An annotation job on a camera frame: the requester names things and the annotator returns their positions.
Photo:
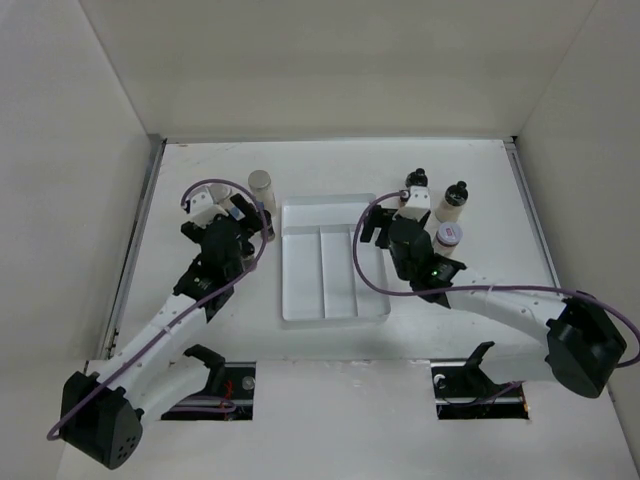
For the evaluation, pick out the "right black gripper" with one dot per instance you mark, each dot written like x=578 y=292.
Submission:
x=378 y=218

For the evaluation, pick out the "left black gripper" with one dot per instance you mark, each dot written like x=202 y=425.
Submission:
x=251 y=224

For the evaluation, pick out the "small black cap spice jar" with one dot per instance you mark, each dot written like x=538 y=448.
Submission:
x=264 y=225

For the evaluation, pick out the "black top brown grinder bottle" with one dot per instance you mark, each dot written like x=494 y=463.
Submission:
x=417 y=179

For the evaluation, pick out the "silver lid white bottle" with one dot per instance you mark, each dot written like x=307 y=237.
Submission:
x=260 y=183

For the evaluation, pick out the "pink cap spice bottle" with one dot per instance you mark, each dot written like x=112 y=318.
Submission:
x=447 y=237

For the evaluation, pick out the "white cap blue label bottle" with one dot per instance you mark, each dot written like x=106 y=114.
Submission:
x=221 y=194

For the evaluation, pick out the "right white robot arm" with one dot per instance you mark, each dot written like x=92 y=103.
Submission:
x=577 y=344

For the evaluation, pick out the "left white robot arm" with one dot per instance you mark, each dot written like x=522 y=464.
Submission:
x=104 y=413

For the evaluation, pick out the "black top white grinder bottle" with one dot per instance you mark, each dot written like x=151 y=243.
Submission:
x=452 y=202

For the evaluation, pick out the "white divided organizer tray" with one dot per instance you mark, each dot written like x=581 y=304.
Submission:
x=320 y=285

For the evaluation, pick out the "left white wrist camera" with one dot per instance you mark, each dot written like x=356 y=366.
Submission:
x=201 y=208

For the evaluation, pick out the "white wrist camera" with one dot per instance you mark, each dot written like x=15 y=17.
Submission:
x=415 y=203
x=201 y=208

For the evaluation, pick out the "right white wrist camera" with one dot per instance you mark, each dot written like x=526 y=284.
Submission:
x=415 y=203

